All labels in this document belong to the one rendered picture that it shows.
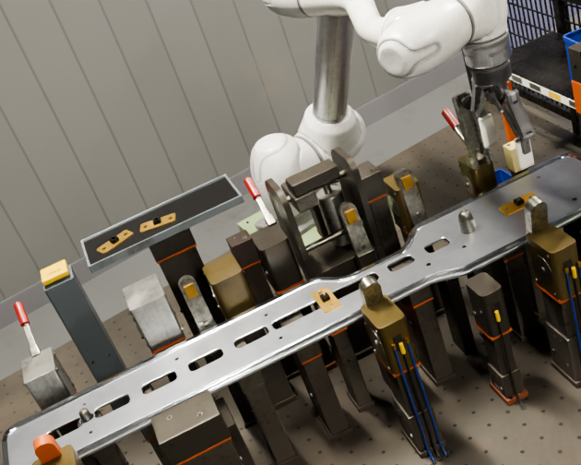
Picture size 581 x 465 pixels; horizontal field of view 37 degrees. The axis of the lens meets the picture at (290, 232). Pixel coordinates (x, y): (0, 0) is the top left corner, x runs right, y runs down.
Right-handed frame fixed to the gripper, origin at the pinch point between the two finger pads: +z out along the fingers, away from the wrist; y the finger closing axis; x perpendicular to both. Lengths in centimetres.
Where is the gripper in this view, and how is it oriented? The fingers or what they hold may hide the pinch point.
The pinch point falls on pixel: (507, 150)
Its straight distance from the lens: 183.4
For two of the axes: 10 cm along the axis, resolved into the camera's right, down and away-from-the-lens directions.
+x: 8.9, -4.2, 1.5
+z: 3.0, 8.1, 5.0
